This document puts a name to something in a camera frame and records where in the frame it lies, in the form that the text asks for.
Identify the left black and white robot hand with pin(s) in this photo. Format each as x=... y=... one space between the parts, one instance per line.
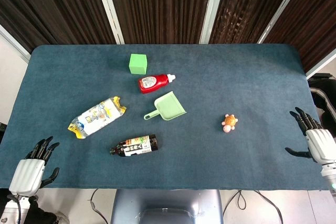
x=26 y=174

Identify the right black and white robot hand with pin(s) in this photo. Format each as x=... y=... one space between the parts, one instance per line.
x=321 y=142

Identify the small orange turtle toy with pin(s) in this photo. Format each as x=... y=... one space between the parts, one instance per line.
x=230 y=121

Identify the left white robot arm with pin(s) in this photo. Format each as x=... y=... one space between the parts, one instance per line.
x=10 y=209

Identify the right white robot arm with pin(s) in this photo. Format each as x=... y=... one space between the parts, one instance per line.
x=329 y=175

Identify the red sauce bottle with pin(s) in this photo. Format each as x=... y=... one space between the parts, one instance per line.
x=153 y=83

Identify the black chair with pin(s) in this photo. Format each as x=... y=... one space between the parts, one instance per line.
x=325 y=103

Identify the black bulky object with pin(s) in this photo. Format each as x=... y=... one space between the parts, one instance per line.
x=1 y=130

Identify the clear yellow snack package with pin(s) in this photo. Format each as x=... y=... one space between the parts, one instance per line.
x=97 y=117

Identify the dark tea bottle white label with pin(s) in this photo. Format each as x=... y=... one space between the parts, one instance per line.
x=136 y=146

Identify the dark brown slatted panel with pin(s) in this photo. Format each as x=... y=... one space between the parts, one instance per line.
x=249 y=6
x=52 y=6
x=315 y=19
x=160 y=6

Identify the blue table cloth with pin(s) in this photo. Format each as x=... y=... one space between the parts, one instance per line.
x=210 y=77

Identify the grey robot torso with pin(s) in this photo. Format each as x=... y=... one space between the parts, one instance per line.
x=168 y=205

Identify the light green plastic dustpan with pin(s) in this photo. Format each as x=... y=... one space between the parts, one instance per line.
x=169 y=107

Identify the green foam cube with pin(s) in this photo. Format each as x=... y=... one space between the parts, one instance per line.
x=137 y=64

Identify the white divider frame post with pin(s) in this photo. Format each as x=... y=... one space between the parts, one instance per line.
x=212 y=9
x=109 y=9
x=321 y=64
x=14 y=44
x=282 y=9

